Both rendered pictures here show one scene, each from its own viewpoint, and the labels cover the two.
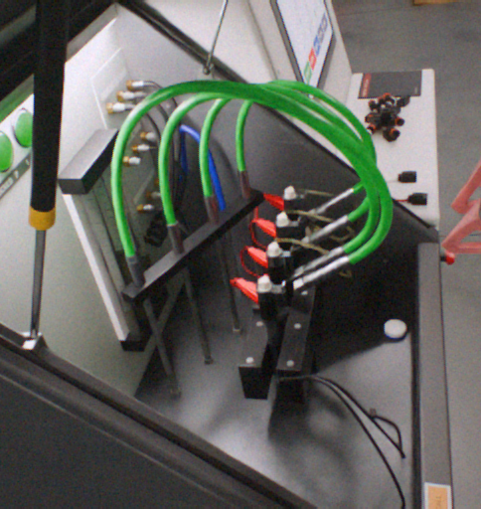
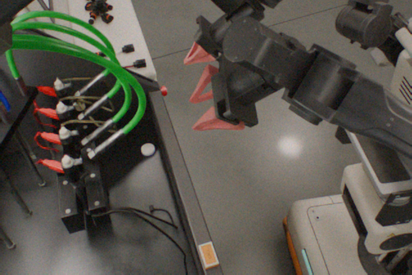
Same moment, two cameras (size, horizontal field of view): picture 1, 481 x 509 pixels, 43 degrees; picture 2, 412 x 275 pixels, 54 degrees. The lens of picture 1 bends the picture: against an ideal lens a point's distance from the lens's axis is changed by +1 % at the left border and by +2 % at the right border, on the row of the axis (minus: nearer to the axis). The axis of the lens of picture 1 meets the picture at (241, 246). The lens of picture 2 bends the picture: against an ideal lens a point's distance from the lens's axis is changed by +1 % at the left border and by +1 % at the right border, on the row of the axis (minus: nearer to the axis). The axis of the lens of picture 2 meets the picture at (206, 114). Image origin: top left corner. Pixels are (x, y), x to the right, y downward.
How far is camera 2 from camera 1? 0.16 m
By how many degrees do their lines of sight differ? 29
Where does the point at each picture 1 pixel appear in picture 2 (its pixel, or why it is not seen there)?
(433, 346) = (177, 159)
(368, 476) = (160, 248)
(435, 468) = (200, 234)
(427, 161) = (136, 34)
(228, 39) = not seen: outside the picture
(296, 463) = (115, 259)
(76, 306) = not seen: outside the picture
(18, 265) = not seen: outside the picture
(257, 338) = (67, 193)
